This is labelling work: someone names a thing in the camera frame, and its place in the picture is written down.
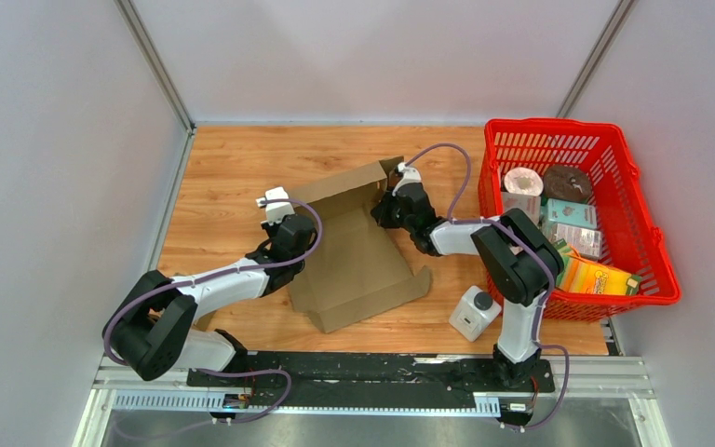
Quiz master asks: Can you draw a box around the large cardboard sheet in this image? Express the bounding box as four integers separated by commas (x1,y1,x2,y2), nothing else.
289,156,432,333

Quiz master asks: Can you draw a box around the small brown cardboard box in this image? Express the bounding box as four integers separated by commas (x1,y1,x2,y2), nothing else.
170,276,215,331

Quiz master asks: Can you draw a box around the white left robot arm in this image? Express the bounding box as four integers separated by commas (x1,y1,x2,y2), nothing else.
101,213,323,386

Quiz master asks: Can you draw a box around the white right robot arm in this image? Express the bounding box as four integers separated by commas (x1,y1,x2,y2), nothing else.
371,183,564,390

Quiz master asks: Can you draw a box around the pink grey snack box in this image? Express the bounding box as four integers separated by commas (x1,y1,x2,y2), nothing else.
501,192,542,224

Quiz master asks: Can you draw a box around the teal snack box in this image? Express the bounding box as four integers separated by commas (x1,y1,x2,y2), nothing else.
542,198,598,230

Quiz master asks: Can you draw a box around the white printed snack box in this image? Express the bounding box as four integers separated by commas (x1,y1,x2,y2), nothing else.
542,223,603,261

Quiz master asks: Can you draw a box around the yellow orange snack box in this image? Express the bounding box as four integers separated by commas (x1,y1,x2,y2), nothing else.
559,258,641,296

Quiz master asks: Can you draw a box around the white tissue roll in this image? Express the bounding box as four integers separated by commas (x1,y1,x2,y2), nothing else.
501,167,544,196

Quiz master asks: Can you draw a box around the white bottle black cap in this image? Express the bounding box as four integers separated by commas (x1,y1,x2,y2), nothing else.
449,286,502,342

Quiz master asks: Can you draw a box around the brown round chocolate pastry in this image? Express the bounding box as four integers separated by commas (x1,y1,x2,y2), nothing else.
542,165,593,203

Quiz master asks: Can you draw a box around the green snack packet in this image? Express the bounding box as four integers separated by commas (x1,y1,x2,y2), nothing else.
554,239,581,291

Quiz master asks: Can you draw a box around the red plastic basket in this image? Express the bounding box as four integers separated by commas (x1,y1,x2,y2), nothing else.
478,118,681,321

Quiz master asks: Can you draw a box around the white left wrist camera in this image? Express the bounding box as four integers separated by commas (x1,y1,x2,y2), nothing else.
256,186,295,225

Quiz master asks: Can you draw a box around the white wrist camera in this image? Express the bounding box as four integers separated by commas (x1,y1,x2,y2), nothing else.
388,162,422,196
256,186,295,225

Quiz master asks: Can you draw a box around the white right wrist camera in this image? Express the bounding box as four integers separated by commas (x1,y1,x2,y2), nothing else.
388,162,422,196

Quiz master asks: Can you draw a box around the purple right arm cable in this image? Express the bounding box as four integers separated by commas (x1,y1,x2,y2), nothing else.
401,142,572,433

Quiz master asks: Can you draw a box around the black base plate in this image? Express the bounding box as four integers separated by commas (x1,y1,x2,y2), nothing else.
184,350,556,417

